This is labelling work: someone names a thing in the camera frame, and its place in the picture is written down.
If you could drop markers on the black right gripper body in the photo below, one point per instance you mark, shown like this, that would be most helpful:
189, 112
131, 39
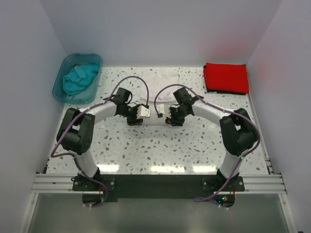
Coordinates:
177, 116

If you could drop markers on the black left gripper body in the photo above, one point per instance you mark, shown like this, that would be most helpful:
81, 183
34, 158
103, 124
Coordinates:
130, 113

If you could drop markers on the white t shirt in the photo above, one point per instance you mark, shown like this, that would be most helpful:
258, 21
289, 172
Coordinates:
156, 82

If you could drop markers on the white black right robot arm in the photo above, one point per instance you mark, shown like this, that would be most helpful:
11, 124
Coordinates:
239, 133

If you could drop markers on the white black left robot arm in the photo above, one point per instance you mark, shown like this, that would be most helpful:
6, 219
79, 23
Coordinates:
76, 131

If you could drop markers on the teal plastic bin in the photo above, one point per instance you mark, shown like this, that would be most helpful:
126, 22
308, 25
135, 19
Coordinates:
76, 59

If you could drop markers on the teal crumpled t shirt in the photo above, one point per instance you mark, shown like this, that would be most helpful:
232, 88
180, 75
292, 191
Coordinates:
80, 78

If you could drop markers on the red folded t shirt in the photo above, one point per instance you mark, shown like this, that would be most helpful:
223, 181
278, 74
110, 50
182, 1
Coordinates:
226, 77

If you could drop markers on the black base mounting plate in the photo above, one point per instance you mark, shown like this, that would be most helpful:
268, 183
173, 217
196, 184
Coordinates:
103, 195

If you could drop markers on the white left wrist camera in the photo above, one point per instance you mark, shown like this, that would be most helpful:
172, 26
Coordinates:
143, 112

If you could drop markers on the aluminium frame rail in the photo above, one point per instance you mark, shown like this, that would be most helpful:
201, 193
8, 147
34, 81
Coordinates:
194, 184

